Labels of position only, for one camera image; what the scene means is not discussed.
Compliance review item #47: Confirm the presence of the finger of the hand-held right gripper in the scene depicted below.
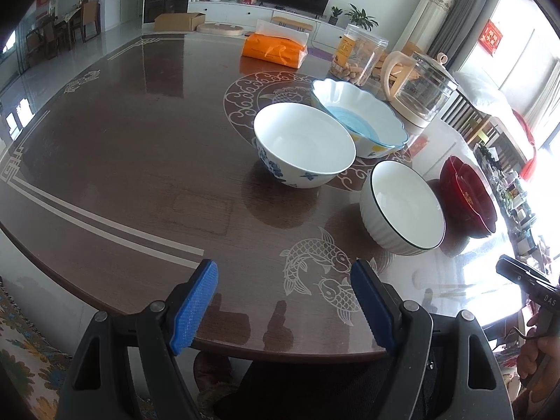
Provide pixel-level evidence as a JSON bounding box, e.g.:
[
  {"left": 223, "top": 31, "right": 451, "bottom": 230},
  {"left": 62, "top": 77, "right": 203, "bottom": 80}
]
[{"left": 496, "top": 254, "right": 560, "bottom": 294}]

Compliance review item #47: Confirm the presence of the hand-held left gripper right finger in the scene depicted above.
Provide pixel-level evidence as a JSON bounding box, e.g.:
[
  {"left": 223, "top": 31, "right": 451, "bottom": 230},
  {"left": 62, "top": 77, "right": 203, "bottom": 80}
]
[{"left": 350, "top": 259, "right": 515, "bottom": 420}]

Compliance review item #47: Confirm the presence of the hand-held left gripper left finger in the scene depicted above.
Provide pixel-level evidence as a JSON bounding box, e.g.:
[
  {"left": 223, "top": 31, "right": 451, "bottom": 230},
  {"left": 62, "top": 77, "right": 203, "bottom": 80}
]
[{"left": 56, "top": 259, "right": 219, "bottom": 420}]

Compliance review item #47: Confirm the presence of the ribbed white bowl dark rim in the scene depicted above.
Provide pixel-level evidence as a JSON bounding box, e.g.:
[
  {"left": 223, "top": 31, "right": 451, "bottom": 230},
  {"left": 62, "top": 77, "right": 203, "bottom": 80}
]
[{"left": 359, "top": 160, "right": 447, "bottom": 257}]

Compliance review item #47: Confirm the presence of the white bowl with blue flowers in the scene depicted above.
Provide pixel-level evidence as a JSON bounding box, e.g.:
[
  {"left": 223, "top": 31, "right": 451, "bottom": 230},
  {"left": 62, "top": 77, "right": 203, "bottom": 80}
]
[{"left": 253, "top": 103, "right": 357, "bottom": 190}]

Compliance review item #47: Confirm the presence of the scalloped white and blue bowl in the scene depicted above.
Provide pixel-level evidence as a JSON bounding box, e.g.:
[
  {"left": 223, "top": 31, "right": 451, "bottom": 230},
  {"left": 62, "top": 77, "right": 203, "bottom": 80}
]
[{"left": 310, "top": 78, "right": 411, "bottom": 159}]

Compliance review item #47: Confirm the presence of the person's right hand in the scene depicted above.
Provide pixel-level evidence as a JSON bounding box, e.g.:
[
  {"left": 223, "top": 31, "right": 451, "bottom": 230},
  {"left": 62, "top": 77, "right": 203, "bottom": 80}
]
[{"left": 516, "top": 313, "right": 560, "bottom": 392}]

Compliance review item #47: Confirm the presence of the basket of cosmetics bottles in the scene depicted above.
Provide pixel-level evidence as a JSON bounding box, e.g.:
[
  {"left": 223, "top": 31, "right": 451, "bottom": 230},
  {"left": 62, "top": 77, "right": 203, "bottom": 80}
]
[{"left": 475, "top": 142, "right": 539, "bottom": 228}]

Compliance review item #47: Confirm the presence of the red cloth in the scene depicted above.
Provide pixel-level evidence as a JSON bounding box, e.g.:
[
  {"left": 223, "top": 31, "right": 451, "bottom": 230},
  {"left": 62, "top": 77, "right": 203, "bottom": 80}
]
[{"left": 512, "top": 111, "right": 537, "bottom": 180}]

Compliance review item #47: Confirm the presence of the wooden slatted bench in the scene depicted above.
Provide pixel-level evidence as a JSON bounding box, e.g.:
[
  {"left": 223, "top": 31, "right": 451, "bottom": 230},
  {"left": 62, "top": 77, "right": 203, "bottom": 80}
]
[{"left": 440, "top": 94, "right": 530, "bottom": 167}]

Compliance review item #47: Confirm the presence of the floral sofa cover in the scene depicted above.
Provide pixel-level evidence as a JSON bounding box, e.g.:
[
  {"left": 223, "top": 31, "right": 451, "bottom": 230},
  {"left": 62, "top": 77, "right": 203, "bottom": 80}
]
[{"left": 0, "top": 275, "right": 75, "bottom": 420}]

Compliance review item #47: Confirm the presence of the white pillow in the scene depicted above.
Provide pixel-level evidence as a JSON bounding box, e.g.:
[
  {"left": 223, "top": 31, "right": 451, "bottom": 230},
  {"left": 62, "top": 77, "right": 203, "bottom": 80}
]
[{"left": 453, "top": 70, "right": 521, "bottom": 119}]

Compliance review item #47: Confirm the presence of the orange lounge chair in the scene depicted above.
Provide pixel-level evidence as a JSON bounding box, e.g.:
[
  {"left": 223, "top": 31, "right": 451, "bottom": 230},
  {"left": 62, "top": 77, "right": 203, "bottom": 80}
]
[{"left": 370, "top": 40, "right": 434, "bottom": 82}]

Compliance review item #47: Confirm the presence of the clear plastic snack jar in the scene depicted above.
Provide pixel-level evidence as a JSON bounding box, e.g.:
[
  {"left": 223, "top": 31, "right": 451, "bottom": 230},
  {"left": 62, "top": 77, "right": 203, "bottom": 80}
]
[{"left": 329, "top": 23, "right": 390, "bottom": 87}]

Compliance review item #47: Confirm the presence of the orange tissue pack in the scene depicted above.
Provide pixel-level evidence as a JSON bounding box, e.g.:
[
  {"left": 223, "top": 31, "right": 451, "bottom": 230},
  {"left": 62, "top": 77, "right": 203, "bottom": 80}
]
[{"left": 241, "top": 20, "right": 310, "bottom": 69}]

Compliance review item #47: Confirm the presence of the grey curtain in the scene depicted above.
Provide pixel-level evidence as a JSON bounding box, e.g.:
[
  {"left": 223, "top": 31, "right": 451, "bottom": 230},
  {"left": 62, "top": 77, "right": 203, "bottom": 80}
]
[{"left": 426, "top": 0, "right": 495, "bottom": 60}]

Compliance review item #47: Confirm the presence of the covered standing air conditioner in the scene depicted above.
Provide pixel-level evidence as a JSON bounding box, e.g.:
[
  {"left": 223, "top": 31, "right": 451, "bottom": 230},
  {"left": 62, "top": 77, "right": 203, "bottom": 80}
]
[{"left": 400, "top": 0, "right": 456, "bottom": 60}]

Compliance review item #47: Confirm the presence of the round beige floor mat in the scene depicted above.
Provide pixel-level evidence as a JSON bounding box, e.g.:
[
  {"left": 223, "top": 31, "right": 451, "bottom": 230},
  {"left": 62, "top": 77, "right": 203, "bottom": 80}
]
[{"left": 197, "top": 23, "right": 243, "bottom": 38}]

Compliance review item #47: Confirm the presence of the cardboard box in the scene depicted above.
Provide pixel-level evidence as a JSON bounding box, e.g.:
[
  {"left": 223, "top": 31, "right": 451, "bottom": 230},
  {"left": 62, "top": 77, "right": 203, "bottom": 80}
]
[{"left": 154, "top": 12, "right": 206, "bottom": 32}]

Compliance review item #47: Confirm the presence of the large green potted plant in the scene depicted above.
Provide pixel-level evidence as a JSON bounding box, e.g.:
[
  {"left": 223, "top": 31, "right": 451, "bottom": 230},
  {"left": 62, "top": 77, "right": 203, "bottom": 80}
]
[{"left": 343, "top": 3, "right": 379, "bottom": 31}]

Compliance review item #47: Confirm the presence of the wooden bench with metal legs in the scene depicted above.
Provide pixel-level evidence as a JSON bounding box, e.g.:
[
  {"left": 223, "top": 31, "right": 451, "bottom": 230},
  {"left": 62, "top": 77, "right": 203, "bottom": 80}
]
[{"left": 272, "top": 16, "right": 316, "bottom": 31}]

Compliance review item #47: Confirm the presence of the white TV cabinet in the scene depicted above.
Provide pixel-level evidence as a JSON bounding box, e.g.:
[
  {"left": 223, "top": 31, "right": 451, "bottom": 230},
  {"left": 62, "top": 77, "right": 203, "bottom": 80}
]
[{"left": 188, "top": 1, "right": 351, "bottom": 47}]

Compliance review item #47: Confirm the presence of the wooden dining chair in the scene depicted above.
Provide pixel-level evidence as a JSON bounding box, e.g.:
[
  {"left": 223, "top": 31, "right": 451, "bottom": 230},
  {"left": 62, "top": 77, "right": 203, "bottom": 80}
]
[{"left": 70, "top": 0, "right": 102, "bottom": 44}]

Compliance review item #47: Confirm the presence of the glass kettle with cream handle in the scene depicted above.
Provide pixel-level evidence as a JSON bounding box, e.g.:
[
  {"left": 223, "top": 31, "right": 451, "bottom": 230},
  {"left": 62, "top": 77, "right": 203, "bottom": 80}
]
[{"left": 381, "top": 50, "right": 458, "bottom": 130}]

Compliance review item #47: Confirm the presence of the red wall decoration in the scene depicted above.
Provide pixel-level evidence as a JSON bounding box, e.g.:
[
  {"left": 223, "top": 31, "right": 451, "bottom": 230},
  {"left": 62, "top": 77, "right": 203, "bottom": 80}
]
[{"left": 478, "top": 20, "right": 505, "bottom": 57}]

